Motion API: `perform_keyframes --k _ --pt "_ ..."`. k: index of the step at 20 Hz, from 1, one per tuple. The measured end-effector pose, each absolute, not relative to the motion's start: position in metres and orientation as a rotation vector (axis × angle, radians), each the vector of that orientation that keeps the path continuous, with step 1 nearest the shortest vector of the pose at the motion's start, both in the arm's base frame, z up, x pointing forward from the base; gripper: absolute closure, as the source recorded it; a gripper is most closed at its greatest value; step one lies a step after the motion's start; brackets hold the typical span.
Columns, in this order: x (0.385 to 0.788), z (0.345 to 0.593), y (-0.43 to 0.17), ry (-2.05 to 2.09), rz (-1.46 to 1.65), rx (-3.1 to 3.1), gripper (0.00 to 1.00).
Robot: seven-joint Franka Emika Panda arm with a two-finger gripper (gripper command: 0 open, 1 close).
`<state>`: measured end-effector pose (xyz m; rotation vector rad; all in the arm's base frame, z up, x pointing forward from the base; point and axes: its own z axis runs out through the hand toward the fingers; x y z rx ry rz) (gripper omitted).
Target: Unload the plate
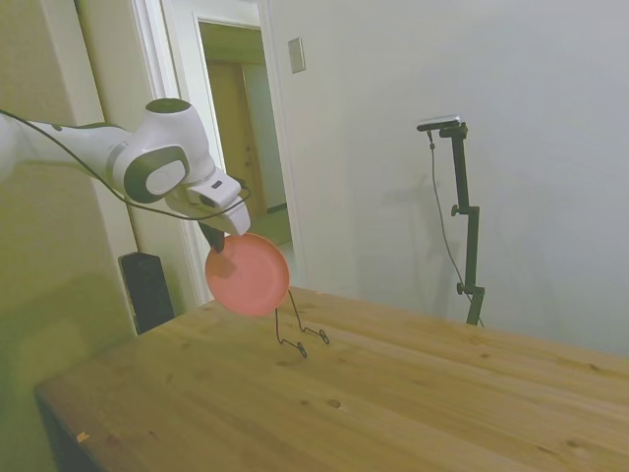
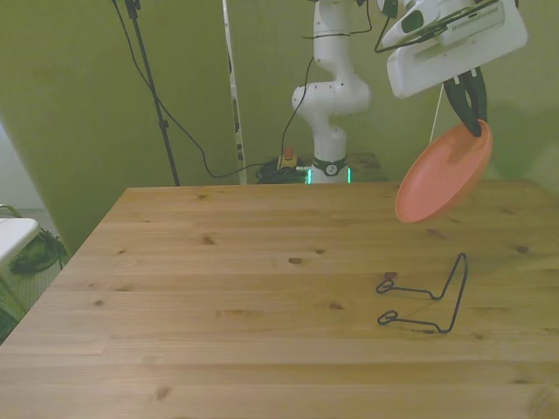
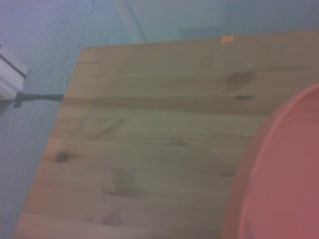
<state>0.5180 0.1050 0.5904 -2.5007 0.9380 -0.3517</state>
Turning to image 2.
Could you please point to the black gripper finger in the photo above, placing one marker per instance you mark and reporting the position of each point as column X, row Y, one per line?
column 462, row 108
column 480, row 94

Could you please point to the orange plastic plate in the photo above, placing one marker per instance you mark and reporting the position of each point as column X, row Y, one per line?
column 441, row 174

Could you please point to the green bag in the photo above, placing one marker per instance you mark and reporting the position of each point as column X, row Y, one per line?
column 37, row 257

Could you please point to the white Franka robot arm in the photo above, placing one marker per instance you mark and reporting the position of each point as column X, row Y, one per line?
column 333, row 97

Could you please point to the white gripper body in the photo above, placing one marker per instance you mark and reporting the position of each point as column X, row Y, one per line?
column 454, row 61

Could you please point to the black camera tripod stand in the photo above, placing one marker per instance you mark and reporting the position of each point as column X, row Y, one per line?
column 150, row 87

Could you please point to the white perforated upright rail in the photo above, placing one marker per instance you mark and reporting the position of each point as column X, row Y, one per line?
column 235, row 109

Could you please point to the yellow emergency stop button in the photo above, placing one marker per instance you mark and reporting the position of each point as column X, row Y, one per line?
column 288, row 158

